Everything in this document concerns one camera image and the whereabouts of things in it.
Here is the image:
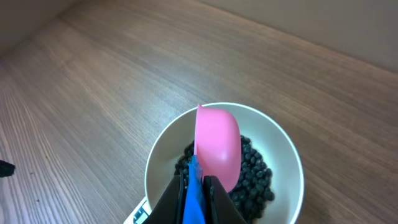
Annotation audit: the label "pink scoop blue handle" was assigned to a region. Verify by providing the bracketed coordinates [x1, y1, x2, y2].
[182, 105, 241, 224]

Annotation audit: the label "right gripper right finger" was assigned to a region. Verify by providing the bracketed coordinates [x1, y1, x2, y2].
[203, 175, 246, 224]

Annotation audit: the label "white digital kitchen scale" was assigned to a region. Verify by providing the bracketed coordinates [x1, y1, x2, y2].
[124, 197, 152, 224]

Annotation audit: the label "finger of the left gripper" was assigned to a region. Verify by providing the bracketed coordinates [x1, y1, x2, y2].
[0, 160, 16, 178]

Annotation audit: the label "white round bowl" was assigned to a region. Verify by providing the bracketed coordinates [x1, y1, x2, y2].
[145, 102, 304, 223]

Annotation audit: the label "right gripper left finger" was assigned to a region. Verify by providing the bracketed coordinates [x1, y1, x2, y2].
[144, 175, 184, 224]

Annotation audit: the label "black beans in bowl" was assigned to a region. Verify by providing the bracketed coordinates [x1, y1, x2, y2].
[174, 136, 275, 224]

